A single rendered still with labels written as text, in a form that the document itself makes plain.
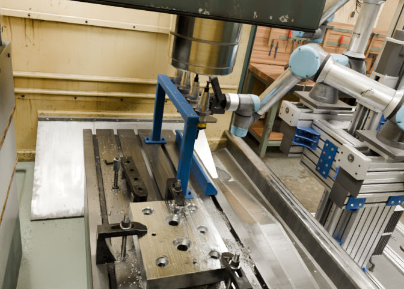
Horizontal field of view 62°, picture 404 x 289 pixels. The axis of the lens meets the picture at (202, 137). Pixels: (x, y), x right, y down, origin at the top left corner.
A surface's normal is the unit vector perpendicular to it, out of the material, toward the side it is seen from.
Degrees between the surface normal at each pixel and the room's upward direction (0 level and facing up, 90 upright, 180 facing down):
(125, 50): 90
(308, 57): 88
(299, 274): 8
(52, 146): 24
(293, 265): 8
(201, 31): 90
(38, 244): 0
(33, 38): 91
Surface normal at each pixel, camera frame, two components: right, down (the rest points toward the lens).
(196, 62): -0.11, 0.41
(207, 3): 0.32, 0.45
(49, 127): 0.27, -0.63
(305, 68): -0.55, 0.24
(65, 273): 0.16, -0.89
